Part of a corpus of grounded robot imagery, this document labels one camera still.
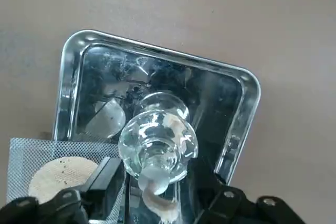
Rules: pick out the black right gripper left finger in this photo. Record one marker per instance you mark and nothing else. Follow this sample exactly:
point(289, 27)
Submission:
point(102, 179)

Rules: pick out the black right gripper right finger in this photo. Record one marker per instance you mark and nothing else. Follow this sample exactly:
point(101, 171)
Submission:
point(225, 203)

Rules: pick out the glass alcohol lamp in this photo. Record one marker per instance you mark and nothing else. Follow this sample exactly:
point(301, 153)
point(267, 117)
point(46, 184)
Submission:
point(157, 134)

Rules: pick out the steel tray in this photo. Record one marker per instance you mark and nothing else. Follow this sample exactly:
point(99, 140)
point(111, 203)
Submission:
point(210, 90)

